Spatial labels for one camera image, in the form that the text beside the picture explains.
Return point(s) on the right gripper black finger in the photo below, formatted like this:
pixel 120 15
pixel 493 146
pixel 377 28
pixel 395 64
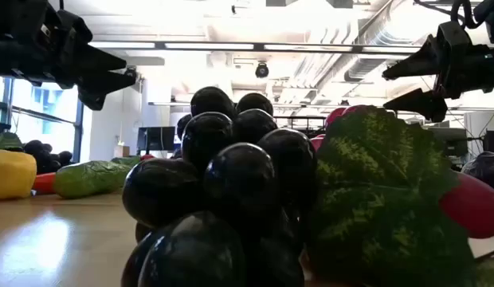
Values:
pixel 418 64
pixel 422 104

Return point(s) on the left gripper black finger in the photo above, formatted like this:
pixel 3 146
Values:
pixel 99 57
pixel 99 89

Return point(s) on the red bell pepper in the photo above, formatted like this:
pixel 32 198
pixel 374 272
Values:
pixel 147 157

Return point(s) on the dark grape bunch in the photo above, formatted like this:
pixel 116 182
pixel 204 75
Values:
pixel 48 157
pixel 231 179

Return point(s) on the dark purple plum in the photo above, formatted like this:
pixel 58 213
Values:
pixel 486 171

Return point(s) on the orange chili pepper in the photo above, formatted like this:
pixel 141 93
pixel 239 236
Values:
pixel 44 184

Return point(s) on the yellow bell pepper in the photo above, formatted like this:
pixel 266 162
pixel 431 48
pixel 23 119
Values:
pixel 12 175

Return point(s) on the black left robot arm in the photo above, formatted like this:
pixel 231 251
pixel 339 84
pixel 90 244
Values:
pixel 16 16

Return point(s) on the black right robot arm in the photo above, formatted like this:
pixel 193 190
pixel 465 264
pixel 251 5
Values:
pixel 492 16

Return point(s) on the black computer monitor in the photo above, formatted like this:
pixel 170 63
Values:
pixel 450 137
pixel 156 138

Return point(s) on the small cardboard box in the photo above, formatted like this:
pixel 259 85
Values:
pixel 121 150

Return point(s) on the green cucumber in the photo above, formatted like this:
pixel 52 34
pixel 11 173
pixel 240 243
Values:
pixel 91 179

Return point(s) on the red grape bunch with leaf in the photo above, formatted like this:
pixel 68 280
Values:
pixel 374 191

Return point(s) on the long ceiling light bar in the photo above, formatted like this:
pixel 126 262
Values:
pixel 207 46

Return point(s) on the black ceiling spotlight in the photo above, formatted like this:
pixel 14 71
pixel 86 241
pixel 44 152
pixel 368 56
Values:
pixel 261 70

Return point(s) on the silver ventilation duct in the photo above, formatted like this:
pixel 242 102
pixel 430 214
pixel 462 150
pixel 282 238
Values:
pixel 374 44

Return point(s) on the dark window frame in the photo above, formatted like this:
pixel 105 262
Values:
pixel 78 135

